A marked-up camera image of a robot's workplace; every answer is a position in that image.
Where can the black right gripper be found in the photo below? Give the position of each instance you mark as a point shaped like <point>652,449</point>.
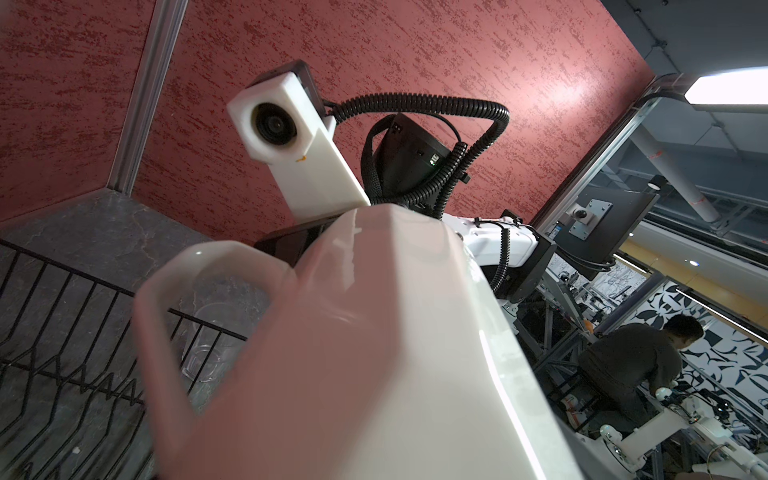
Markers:
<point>289,244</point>

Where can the white faceted mug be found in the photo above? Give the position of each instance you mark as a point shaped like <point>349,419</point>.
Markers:
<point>383,355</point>

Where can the clear plastic cup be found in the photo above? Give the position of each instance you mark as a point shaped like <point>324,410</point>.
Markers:
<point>212,348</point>

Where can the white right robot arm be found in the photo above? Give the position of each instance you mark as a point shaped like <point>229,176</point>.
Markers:
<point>399,155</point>

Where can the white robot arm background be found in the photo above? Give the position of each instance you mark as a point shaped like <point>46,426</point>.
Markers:
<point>725,458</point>

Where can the person in dark shirt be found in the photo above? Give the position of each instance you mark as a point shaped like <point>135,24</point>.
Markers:
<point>618,363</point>

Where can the ceiling light panel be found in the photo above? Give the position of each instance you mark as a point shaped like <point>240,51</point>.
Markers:
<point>733,91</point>

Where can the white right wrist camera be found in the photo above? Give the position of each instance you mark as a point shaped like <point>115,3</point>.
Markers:
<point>282,121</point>

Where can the aluminium corner post left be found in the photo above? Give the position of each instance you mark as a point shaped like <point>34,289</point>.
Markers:
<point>164,29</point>

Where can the black wire dish rack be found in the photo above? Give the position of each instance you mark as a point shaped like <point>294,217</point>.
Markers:
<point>72,400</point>

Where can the black monitor on mount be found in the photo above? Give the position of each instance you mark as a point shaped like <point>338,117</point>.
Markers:
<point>588,244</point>

